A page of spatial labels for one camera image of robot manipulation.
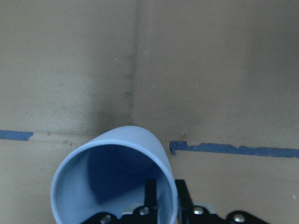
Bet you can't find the light blue plastic cup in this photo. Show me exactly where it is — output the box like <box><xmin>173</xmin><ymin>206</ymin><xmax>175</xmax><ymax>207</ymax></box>
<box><xmin>50</xmin><ymin>126</ymin><xmax>178</xmax><ymax>224</ymax></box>

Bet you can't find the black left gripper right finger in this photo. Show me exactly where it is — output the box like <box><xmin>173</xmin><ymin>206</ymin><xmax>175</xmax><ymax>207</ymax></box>
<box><xmin>175</xmin><ymin>179</ymin><xmax>195</xmax><ymax>224</ymax></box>

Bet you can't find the brown paper table cover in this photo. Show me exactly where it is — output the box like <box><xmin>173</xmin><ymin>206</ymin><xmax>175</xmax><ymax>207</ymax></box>
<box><xmin>0</xmin><ymin>0</ymin><xmax>299</xmax><ymax>224</ymax></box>

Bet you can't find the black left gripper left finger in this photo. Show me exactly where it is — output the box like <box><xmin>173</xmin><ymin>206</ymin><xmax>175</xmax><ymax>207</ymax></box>
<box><xmin>144</xmin><ymin>179</ymin><xmax>157</xmax><ymax>208</ymax></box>

